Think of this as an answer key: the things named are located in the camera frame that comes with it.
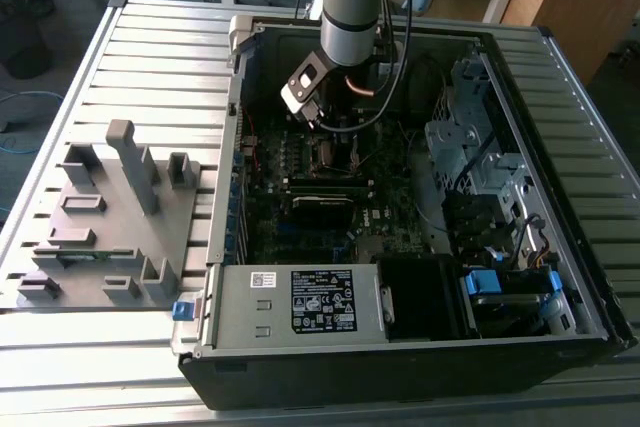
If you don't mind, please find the black PC case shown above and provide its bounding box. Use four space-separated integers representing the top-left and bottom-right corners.
169 14 639 411

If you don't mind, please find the silver CPU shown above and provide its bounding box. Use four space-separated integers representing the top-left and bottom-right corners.
317 139 347 168

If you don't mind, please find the black RAM slot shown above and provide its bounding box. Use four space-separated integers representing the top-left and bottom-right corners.
290 186 370 199
288 175 369 188

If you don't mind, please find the copper coloured curved cable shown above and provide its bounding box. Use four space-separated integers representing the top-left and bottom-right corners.
344 74 376 98

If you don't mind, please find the CPU socket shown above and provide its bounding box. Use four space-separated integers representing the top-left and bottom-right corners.
307 134 366 179

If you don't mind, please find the thick black cable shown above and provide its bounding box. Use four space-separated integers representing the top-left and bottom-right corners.
452 126 499 196

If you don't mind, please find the grey parts rack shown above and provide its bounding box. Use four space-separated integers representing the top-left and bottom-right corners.
14 119 204 311

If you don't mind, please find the thin black wire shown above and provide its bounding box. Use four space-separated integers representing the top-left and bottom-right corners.
513 213 546 271

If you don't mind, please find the thin white wire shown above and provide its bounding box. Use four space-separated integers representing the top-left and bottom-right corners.
397 120 451 236

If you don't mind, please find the multicoloured wire bundle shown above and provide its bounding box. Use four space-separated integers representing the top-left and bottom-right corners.
529 239 560 271

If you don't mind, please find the grey power supply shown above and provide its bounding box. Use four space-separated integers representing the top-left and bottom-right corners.
202 262 397 348

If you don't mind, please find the light blue floor cable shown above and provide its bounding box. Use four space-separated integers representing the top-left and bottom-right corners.
0 90 66 158

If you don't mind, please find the green motherboard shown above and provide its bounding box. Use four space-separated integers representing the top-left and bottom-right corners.
234 106 451 266

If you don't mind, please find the black plastic holder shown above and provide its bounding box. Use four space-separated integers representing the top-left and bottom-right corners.
442 190 514 251

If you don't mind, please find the black camera cable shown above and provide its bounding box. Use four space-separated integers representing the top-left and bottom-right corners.
315 0 414 129

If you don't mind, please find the hard disk in blue carrier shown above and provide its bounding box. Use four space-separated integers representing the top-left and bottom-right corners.
462 269 566 341

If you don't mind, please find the black plastic shroud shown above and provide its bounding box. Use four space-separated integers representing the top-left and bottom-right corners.
374 254 469 343

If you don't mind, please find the silver metal disk bay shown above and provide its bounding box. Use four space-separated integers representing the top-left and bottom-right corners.
423 54 539 248

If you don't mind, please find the green RAM stick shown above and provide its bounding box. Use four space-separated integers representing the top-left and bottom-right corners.
54 252 111 264

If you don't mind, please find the black looped cable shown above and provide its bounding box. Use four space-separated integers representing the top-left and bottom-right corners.
403 54 449 116

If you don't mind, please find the thin red wire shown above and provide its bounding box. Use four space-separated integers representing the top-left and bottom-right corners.
242 104 264 171

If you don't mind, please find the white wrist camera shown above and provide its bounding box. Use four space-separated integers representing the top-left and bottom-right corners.
278 50 329 131

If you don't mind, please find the black office chair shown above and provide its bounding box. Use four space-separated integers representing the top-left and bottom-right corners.
0 0 57 81

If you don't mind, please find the black graphics card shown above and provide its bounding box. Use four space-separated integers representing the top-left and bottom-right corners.
291 194 355 231

